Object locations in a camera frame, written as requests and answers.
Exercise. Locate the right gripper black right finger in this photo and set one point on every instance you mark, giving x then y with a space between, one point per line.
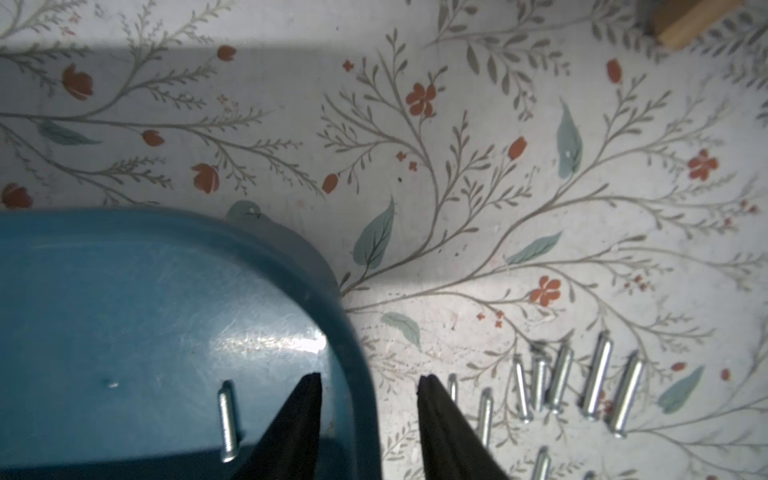
450 448

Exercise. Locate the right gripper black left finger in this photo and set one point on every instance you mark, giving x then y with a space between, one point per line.
289 447

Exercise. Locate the silver screw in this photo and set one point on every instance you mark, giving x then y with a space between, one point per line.
559 380
542 465
596 376
485 417
523 405
452 386
228 422
539 373
618 418

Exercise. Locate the teal plastic storage tray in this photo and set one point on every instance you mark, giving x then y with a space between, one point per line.
119 326

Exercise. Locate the floral patterned table mat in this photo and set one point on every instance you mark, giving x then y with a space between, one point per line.
485 178

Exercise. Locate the wooden easel stand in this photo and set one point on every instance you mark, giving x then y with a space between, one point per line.
676 23

